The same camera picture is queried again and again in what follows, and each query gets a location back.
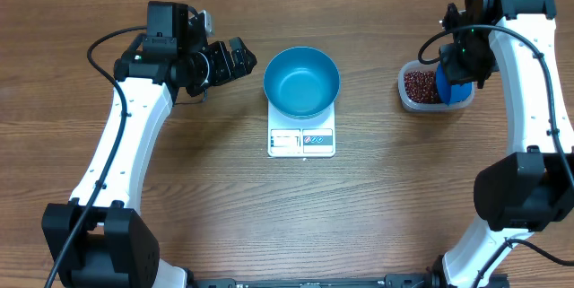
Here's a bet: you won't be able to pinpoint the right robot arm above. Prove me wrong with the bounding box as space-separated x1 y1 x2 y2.
430 0 573 287

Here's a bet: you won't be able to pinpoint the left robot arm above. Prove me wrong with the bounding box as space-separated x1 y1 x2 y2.
41 26 257 287

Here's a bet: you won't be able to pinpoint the blue metal bowl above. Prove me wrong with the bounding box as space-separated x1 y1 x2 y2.
263 47 341 119

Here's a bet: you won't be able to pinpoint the white digital kitchen scale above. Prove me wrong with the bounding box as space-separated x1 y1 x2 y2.
267 102 336 159

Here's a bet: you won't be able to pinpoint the blue plastic measuring scoop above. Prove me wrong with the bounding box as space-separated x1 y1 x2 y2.
435 64 473 105

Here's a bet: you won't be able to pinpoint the clear plastic food container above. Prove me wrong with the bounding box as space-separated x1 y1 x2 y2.
397 60 474 113

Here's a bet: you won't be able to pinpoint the red adzuki beans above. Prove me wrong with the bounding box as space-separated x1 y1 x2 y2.
404 71 442 104

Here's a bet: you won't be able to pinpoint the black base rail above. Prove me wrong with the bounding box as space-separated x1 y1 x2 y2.
188 273 448 288

